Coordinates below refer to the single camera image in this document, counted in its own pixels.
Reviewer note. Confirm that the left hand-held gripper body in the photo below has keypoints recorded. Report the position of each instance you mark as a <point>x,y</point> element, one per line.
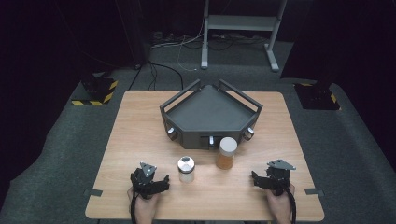
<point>144,182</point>

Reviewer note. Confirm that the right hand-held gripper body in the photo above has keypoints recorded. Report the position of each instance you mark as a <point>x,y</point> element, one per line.
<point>278,179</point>

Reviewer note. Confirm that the amber jar white lid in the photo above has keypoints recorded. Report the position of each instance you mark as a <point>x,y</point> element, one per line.
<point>226,154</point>

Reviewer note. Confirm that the dark grey corner shelf rack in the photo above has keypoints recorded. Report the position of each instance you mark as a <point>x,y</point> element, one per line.
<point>210,113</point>

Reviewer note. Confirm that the person's left hand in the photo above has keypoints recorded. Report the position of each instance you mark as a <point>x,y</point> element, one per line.
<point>144,206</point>

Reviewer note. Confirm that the person's right hand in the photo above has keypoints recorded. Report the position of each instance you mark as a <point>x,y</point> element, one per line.
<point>280,205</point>

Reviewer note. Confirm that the grey tape strip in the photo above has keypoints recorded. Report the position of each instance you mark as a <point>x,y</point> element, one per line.
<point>93,192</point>
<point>314,191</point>

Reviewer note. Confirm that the black yellow striped stand base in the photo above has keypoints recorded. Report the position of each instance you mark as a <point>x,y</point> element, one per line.
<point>98,90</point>
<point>316,96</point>

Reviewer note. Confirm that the grey metal stand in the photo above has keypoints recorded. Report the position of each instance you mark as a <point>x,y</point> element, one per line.
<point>241,23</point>

